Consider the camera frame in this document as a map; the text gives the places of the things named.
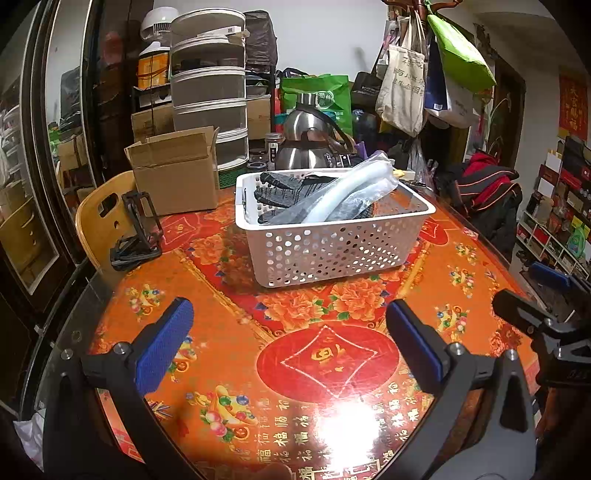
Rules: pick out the white and blue bag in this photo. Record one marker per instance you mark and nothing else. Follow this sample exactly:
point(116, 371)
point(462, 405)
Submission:
point(457, 106)

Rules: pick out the white perforated plastic basket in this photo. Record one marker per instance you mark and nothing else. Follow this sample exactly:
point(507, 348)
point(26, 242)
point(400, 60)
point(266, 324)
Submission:
point(323, 249)

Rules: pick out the white desk fan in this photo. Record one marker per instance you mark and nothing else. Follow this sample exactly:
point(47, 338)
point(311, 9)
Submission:
point(154, 25)

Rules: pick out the red and black jacket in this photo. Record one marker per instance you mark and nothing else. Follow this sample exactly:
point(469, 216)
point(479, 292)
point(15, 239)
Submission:
point(485, 184)

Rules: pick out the grey stacked drawer tower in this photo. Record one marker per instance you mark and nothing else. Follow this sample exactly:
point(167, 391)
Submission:
point(207, 83)

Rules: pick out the white shelf of boxes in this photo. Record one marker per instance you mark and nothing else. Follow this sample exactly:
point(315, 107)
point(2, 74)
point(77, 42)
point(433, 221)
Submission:
point(554, 217)

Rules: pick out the beige canvas tote bag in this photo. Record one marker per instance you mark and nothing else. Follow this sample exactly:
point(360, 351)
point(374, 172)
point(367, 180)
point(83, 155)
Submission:
point(401, 92)

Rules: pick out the yellow sponge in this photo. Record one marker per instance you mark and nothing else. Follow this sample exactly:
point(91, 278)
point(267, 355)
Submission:
point(404, 174)

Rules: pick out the black folding stand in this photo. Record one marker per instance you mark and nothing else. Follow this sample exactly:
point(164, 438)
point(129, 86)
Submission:
point(138, 249)

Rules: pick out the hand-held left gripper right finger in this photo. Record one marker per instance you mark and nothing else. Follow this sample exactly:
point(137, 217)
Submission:
point(415, 346)

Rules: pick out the red wall poster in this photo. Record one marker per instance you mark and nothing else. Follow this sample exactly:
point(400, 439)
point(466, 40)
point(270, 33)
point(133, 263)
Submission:
point(572, 106)

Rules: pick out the green shopping bag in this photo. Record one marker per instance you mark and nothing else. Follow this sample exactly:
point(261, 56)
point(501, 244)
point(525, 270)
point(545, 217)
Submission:
point(318, 87)

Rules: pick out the dark wooden door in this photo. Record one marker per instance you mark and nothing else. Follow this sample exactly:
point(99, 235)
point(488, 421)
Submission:
point(505, 115)

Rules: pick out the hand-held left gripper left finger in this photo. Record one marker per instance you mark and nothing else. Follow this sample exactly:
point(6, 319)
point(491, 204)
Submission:
point(164, 341)

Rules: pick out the dark grey dotted glove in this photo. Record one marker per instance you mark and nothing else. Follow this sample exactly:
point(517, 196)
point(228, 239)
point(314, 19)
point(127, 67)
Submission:
point(281, 187)
point(291, 214)

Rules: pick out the yellow wooden chair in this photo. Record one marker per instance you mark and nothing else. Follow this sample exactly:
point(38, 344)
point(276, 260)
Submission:
point(92, 221)

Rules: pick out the light green hanging tote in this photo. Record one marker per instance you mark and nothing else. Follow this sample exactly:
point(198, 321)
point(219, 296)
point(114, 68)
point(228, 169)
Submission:
point(461, 60)

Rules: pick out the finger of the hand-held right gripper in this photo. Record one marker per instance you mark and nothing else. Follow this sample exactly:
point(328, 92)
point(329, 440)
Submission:
point(512, 309)
point(549, 275)

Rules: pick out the black plastic bag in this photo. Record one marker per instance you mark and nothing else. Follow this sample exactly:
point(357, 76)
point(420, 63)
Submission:
point(261, 41)

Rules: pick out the yellow and black container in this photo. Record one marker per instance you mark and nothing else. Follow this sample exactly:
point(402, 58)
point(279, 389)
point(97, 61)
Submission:
point(152, 69)

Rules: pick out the green woven basket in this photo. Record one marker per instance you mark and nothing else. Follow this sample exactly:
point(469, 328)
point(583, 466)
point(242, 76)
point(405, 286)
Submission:
point(228, 177)

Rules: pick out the mirrored wardrobe door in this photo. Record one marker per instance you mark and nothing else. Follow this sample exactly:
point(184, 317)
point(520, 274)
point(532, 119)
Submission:
point(69, 115)

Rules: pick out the plastic-wrapped white tube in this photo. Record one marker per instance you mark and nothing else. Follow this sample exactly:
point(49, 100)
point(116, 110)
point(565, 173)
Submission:
point(351, 184)

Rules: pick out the stainless steel kettle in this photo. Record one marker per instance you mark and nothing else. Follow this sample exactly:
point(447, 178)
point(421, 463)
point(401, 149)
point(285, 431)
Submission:
point(300, 157)

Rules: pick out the open brown cardboard box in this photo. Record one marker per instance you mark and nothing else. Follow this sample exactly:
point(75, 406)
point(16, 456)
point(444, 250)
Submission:
point(175, 184)

